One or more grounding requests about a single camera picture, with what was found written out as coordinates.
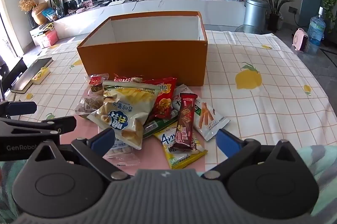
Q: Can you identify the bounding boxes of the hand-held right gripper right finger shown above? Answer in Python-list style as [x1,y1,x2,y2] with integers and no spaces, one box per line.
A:
[204,129,314,181]

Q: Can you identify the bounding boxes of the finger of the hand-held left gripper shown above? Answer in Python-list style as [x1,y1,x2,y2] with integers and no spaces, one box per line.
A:
[0,116,77,138]
[0,101,37,117]

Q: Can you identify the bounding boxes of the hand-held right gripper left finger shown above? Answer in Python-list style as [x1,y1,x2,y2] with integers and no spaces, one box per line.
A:
[28,127,131,182]

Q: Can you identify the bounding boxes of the clear biscuit packet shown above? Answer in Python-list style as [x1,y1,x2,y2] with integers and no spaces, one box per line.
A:
[107,138,140,167]

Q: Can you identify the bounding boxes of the small brown cake packet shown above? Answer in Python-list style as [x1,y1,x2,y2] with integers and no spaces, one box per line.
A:
[74,96,103,116]

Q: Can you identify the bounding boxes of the white and yellow chips bag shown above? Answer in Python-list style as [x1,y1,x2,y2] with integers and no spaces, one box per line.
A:
[87,80,162,149]

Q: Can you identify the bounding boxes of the yellow snack packet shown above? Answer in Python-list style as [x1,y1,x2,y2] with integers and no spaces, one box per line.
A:
[153,121,208,170]

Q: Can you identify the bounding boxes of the brown chocolate wafer bar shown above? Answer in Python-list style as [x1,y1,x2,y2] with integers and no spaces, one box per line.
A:
[170,93,198,151]

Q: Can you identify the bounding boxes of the green sausage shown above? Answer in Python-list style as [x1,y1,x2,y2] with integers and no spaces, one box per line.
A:
[143,117,179,138]

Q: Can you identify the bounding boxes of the small red snack packet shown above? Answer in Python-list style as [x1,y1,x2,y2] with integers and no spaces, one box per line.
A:
[114,73,144,82]

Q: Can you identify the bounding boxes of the red snack bag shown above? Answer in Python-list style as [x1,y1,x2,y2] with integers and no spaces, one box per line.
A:
[142,77,177,120]

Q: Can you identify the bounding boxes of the orange cardboard box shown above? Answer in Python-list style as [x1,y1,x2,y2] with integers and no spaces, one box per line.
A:
[76,11,208,87]

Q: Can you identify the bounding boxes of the pink mat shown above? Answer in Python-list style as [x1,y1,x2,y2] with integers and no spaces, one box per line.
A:
[60,116,208,176]

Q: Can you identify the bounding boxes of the white spicy strip packet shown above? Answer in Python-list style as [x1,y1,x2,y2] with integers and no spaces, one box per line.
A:
[172,85,230,142]

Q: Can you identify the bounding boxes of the black book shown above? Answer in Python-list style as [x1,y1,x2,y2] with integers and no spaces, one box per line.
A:
[11,57,53,94]

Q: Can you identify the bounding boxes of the flat yellow packet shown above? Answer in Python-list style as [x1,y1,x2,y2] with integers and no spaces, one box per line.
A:
[32,68,50,85]

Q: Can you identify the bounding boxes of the lemon print checked tablecloth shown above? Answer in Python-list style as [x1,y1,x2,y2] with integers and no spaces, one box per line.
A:
[11,28,337,174]

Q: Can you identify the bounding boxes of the red label pastry packet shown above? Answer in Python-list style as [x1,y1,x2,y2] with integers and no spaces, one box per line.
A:
[84,73,110,109]

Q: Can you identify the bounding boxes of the red storage box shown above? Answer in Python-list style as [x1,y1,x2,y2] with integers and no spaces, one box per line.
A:
[39,29,58,48]

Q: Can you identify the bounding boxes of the person's teal patterned clothing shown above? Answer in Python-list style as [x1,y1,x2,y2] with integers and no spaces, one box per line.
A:
[0,145,337,224]

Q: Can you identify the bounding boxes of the gourd-shaped brown vase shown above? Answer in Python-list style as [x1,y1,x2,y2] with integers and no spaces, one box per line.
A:
[32,2,49,25]

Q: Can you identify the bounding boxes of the blue bag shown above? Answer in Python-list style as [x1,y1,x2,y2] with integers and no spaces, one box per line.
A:
[43,8,57,21]

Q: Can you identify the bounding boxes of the dried yellow flowers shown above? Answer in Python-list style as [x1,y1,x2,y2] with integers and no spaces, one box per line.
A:
[19,0,37,13]

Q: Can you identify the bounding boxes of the pink heater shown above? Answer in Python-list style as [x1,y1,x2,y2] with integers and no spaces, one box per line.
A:
[292,28,310,52]

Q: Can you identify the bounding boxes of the silver trash can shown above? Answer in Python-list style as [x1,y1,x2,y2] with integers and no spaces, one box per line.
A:
[243,0,268,34]

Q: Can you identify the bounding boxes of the snake plant in black pot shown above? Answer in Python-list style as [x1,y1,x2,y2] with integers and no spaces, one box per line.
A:
[255,0,287,32]

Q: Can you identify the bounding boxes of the blue water bottle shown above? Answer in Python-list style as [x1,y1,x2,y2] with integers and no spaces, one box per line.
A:
[308,7,327,46]

